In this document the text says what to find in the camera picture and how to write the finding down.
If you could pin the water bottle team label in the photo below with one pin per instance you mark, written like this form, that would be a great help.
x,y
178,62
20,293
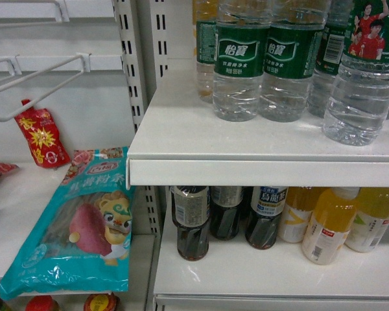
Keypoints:
x,y
359,101

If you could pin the white shelf board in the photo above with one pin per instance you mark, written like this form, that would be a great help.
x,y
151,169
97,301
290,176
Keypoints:
x,y
24,193
235,276
180,141

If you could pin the white bottom shelf board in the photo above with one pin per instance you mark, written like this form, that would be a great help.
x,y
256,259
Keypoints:
x,y
235,276

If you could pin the water bottle front left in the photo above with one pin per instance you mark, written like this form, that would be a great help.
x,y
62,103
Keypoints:
x,y
242,32

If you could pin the water bottle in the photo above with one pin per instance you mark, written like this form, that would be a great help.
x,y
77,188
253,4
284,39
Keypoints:
x,y
205,22
242,32
290,55

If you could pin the white slotted shelf upright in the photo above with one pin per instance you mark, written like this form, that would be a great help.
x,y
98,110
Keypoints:
x,y
148,217

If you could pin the water bottle back left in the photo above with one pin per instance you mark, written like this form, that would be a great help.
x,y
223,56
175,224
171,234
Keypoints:
x,y
205,22

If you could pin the water bottle front middle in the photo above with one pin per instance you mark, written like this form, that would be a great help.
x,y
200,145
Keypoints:
x,y
290,55

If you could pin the white left shelf board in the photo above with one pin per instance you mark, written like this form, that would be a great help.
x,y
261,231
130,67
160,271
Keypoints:
x,y
24,193

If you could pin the water bottle barcode right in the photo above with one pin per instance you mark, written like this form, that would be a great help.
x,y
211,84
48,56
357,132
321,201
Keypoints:
x,y
328,57

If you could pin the dark oolong tea bottle front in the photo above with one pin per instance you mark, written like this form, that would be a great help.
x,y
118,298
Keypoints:
x,y
190,214

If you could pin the dark tea bottle middle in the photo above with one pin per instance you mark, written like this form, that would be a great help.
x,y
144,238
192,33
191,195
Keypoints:
x,y
225,211

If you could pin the suntory oolong tea bottle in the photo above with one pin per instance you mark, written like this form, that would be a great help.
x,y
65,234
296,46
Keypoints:
x,y
266,208

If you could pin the yellow juice bottle left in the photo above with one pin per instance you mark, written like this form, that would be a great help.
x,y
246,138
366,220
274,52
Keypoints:
x,y
299,205

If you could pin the yellow juice bottle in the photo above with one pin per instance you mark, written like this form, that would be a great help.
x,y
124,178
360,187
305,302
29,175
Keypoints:
x,y
371,221
299,205
330,224

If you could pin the teal sweet potato noodle bag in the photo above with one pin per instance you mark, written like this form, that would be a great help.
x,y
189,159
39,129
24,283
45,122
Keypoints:
x,y
81,241

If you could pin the red sauce pouch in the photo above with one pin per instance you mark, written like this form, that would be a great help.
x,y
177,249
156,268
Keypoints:
x,y
43,137

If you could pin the yellow juice bottle front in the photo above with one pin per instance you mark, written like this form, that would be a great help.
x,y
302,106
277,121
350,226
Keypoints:
x,y
330,224

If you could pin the red yellow lidded jar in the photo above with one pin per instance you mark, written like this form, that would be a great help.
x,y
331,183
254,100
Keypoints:
x,y
101,302

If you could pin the yellow juice bottle right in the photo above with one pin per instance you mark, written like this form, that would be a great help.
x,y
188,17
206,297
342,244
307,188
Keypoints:
x,y
371,221

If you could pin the white wire display hook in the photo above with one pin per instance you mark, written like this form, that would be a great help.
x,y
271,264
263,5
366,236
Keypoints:
x,y
56,75

